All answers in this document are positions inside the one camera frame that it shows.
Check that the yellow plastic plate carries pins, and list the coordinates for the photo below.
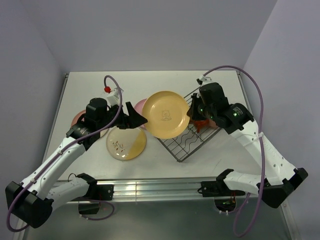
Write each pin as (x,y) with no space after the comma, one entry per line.
(166,114)

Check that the orange black mug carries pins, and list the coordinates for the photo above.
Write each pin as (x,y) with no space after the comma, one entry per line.
(200,124)

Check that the dark wire dish rack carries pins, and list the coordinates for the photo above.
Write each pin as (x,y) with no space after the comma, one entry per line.
(189,141)

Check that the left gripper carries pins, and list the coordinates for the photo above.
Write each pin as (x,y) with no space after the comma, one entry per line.
(132,120)

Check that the pink plastic plate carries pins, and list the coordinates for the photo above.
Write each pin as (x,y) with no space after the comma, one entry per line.
(139,106)

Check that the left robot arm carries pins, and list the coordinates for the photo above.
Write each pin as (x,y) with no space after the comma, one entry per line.
(33,200)

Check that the aluminium mounting rail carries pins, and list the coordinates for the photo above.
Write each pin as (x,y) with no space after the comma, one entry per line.
(150,190)

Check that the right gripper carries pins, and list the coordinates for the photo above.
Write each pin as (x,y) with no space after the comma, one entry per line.
(193,114)

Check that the salmon pink cup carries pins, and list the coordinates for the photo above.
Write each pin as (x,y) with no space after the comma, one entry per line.
(212,124)

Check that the cream pink floral plate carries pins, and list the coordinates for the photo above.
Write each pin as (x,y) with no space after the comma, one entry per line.
(78,115)

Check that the cream yellow floral plate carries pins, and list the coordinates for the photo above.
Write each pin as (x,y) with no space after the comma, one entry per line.
(126,144)

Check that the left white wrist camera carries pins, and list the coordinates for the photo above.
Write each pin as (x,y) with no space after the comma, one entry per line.
(112,95)

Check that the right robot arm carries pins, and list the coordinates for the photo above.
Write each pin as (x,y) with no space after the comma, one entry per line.
(280,177)

